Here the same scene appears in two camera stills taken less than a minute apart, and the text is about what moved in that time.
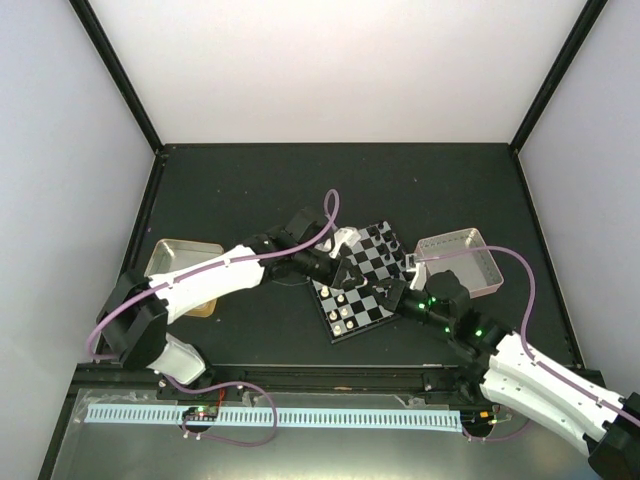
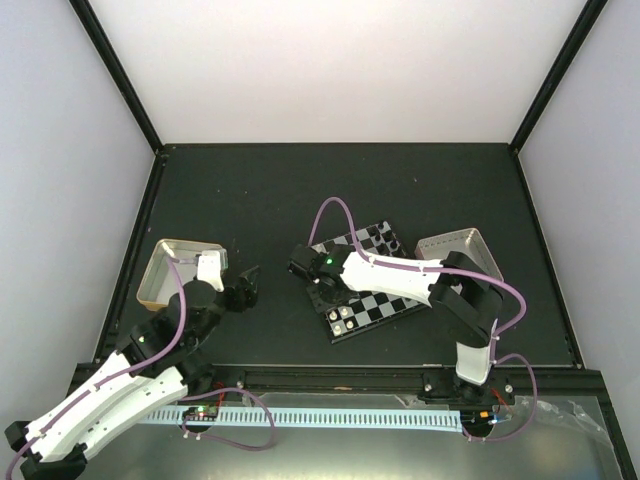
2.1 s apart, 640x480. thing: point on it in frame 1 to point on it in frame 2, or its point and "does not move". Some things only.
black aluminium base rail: x=285 y=381 does not move
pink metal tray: x=477 y=270 does not move
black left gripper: x=335 y=278 to x=249 y=291
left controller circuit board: x=203 y=412 does not move
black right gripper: x=395 y=296 to x=323 y=306
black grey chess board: x=350 y=311 does not move
